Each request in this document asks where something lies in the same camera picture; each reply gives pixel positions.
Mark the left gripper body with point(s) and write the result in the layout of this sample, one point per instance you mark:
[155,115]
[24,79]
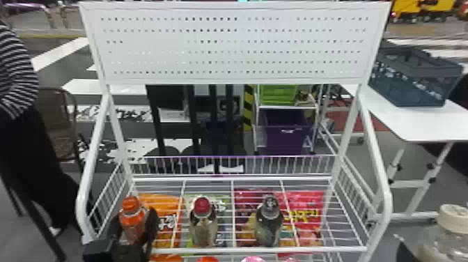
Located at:
[128,254]

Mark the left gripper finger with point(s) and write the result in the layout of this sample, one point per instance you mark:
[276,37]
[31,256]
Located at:
[152,230]
[114,234]

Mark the orange bottle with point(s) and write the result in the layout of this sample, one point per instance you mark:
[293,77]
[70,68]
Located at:
[131,219]

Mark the orange snack packet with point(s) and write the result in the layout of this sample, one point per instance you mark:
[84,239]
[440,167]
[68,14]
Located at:
[164,205]

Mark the red capped bottle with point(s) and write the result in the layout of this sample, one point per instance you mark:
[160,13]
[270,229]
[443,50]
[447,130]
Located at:
[203,223]

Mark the black capped bottle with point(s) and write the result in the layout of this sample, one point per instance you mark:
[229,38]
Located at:
[270,223]

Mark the black chair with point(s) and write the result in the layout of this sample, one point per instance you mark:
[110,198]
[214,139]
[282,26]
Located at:
[60,120]

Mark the red snack packet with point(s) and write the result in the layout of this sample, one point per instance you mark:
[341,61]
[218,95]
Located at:
[307,208]

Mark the purple crate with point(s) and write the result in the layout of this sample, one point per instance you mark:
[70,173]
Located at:
[287,133]

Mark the person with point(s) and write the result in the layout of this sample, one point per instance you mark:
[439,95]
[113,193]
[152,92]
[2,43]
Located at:
[16,80]

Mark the green basket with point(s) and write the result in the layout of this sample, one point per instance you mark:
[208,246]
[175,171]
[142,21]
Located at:
[278,94]

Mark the white side table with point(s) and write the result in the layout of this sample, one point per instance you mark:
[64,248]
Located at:
[413,120]

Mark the clear bottle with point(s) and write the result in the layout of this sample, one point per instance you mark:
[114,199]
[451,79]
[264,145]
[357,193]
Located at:
[451,234]

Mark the blue basket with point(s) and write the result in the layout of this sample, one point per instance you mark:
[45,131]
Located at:
[413,78]

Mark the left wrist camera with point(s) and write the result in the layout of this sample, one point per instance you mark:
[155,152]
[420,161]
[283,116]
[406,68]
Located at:
[97,251]

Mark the striped post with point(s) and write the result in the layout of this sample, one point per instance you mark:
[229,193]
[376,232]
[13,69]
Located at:
[248,106]

